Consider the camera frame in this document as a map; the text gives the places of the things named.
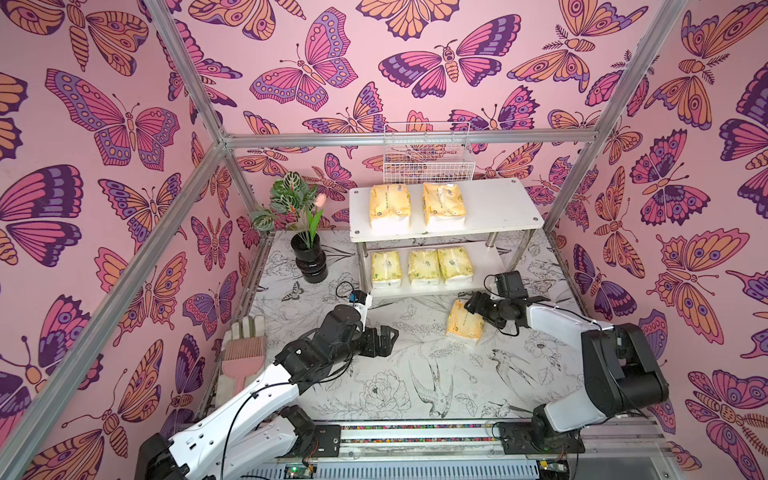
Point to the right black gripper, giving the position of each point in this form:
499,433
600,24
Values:
480,306

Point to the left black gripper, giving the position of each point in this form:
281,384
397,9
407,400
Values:
377,341

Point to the orange tissue pack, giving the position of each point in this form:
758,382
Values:
390,209
463,325
444,208

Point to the yellow-green tissue pack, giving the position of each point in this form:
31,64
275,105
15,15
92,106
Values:
455,265
386,270
423,267

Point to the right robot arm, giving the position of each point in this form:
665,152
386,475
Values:
620,373

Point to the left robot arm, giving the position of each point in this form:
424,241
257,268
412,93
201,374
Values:
262,420

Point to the white two-tier shelf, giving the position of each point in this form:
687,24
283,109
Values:
493,207

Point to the potted plant in black vase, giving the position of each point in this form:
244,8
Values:
298,207

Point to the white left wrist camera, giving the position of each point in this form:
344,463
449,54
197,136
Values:
361,302

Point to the white wire basket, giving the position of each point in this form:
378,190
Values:
419,156

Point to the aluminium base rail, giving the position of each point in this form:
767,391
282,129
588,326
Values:
623,448

